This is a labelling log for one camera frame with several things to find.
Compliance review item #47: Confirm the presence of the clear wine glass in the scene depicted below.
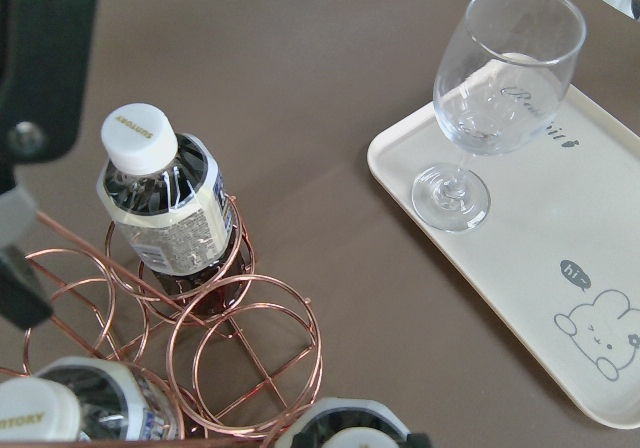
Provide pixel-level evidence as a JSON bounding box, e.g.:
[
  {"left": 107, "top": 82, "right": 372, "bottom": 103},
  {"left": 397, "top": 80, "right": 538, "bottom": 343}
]
[{"left": 411, "top": 0, "right": 587, "bottom": 232}]

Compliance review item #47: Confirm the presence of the cream rabbit tray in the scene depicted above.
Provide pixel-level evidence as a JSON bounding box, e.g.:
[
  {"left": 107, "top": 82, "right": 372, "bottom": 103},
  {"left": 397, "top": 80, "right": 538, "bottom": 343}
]
[{"left": 367, "top": 88, "right": 639, "bottom": 429}]

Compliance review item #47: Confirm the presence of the rose gold wire bottle basket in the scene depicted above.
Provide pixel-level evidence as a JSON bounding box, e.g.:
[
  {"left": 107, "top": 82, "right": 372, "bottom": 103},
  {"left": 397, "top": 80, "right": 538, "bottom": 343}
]
[{"left": 1, "top": 214, "right": 323, "bottom": 447}]

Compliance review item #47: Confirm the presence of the tea bottle white cap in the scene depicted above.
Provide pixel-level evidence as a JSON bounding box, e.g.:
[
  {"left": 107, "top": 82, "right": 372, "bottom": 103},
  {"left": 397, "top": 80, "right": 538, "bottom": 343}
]
[{"left": 97, "top": 103, "right": 245, "bottom": 305}]

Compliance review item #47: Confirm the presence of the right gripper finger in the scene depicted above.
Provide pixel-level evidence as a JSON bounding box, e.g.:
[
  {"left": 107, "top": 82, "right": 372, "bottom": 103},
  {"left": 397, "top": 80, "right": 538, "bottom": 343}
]
[{"left": 1, "top": 0, "right": 97, "bottom": 330}]

